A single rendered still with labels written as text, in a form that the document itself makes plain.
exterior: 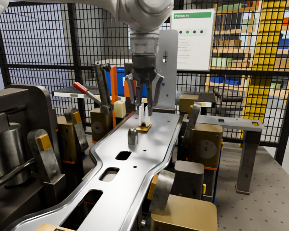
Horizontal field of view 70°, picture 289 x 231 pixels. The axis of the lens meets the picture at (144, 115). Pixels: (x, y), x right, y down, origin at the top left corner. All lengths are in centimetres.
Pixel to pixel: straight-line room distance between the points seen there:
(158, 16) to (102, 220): 39
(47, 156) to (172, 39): 67
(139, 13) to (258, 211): 78
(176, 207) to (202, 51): 97
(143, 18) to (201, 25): 76
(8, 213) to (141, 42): 51
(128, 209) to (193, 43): 97
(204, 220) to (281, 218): 63
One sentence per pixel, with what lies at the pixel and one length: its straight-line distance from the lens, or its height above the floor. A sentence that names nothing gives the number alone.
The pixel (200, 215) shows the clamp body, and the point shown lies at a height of 105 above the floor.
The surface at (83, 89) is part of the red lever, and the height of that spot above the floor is 113.
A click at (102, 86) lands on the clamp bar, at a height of 114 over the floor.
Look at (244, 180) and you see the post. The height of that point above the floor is 76.
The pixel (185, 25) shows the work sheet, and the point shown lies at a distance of 121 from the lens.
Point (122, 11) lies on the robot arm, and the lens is 50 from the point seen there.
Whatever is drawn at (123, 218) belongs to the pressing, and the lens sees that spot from 38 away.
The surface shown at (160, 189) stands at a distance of 30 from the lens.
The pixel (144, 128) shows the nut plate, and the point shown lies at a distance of 70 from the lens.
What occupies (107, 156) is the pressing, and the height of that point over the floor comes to 100.
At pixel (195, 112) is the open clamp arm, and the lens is 61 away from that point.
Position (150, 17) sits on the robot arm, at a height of 133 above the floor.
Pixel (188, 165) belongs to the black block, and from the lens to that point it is 54.
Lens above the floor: 127
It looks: 18 degrees down
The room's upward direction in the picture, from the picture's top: straight up
